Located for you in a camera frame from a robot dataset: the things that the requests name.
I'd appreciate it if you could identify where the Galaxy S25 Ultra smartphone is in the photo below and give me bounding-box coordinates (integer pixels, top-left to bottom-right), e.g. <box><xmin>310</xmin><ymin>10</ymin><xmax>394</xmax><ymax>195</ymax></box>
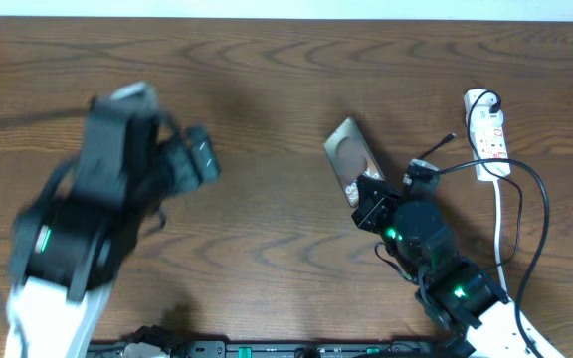
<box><xmin>323</xmin><ymin>117</ymin><xmax>385</xmax><ymax>208</ymax></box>

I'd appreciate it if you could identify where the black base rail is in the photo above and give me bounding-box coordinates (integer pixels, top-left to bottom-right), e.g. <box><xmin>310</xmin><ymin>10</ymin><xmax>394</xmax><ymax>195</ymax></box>
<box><xmin>85</xmin><ymin>326</ymin><xmax>449</xmax><ymax>358</ymax></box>

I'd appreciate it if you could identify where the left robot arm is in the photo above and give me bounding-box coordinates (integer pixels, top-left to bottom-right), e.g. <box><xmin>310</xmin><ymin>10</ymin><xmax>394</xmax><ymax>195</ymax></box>
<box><xmin>5</xmin><ymin>82</ymin><xmax>220</xmax><ymax>357</ymax></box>

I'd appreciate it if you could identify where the white power strip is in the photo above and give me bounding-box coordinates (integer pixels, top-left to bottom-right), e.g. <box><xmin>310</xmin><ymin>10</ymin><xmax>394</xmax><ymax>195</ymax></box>
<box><xmin>464</xmin><ymin>89</ymin><xmax>508</xmax><ymax>160</ymax></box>

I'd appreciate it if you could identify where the white power strip cord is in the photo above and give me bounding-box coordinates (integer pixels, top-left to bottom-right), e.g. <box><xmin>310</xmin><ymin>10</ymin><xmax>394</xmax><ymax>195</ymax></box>
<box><xmin>491</xmin><ymin>179</ymin><xmax>511</xmax><ymax>294</ymax></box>

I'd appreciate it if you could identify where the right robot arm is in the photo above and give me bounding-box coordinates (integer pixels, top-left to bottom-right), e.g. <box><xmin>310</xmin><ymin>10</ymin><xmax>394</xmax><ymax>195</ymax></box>
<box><xmin>352</xmin><ymin>175</ymin><xmax>561</xmax><ymax>357</ymax></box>

